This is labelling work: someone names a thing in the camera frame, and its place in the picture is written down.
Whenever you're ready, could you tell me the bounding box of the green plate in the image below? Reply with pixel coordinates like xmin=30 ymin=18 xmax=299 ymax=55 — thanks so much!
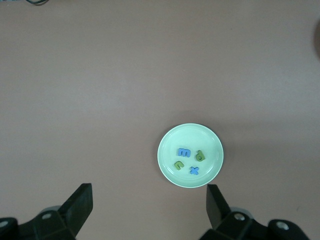
xmin=157 ymin=122 xmax=225 ymax=189

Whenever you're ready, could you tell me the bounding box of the blue letter m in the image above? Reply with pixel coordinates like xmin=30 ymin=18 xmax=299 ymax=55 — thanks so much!
xmin=176 ymin=147 xmax=193 ymax=159

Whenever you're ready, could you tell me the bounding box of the brown table mat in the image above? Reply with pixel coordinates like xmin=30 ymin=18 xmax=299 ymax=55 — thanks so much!
xmin=0 ymin=0 xmax=320 ymax=240

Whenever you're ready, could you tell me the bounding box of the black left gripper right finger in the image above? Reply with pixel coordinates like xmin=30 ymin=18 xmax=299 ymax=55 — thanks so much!
xmin=199 ymin=184 xmax=311 ymax=240

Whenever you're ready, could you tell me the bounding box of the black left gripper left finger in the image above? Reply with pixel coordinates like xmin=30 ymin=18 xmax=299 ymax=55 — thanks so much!
xmin=0 ymin=183 xmax=94 ymax=240

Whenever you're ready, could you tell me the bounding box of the green letter p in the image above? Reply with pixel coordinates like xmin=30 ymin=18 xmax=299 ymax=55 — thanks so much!
xmin=195 ymin=149 xmax=207 ymax=162

